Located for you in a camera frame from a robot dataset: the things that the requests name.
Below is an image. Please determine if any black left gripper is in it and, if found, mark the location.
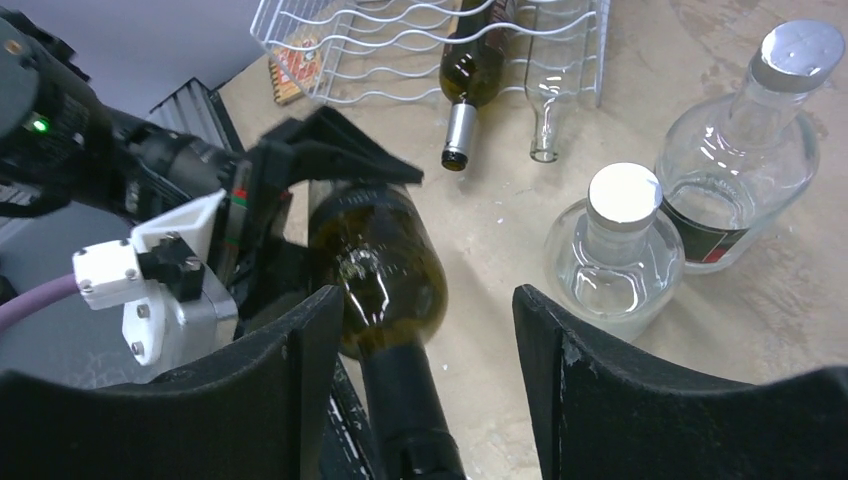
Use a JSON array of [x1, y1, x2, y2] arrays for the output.
[[198, 106, 424, 332]]

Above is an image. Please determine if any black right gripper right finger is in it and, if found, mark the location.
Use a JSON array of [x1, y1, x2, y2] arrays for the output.
[[512, 285, 847, 479]]

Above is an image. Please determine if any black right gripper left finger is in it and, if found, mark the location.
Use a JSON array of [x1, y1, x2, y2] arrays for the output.
[[1, 287, 343, 479]]

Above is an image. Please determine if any dark green wine bottle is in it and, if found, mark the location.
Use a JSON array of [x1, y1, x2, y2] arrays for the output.
[[308, 181, 465, 479]]

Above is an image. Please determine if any olive wine bottle beige label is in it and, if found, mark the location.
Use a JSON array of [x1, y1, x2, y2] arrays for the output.
[[439, 0, 517, 171]]

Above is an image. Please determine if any clear glass bottle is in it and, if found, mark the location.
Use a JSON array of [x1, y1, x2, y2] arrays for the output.
[[524, 1, 590, 163]]

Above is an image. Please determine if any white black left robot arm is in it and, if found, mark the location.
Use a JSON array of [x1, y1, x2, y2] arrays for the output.
[[1, 9, 423, 335]]

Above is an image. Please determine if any round clear bottle silver cap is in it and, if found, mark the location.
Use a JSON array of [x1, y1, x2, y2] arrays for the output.
[[543, 162, 685, 342]]

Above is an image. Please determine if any tall clear bottle silver cap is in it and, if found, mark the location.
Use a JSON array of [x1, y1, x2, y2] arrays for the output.
[[654, 19, 846, 275]]

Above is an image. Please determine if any white wire wine rack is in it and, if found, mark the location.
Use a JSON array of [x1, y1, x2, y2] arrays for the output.
[[250, 1, 611, 106]]

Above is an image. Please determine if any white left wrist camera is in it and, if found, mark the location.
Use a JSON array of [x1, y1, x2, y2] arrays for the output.
[[72, 190, 238, 372]]

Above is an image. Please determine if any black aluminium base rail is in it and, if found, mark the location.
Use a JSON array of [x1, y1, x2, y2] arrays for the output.
[[1, 79, 243, 222]]

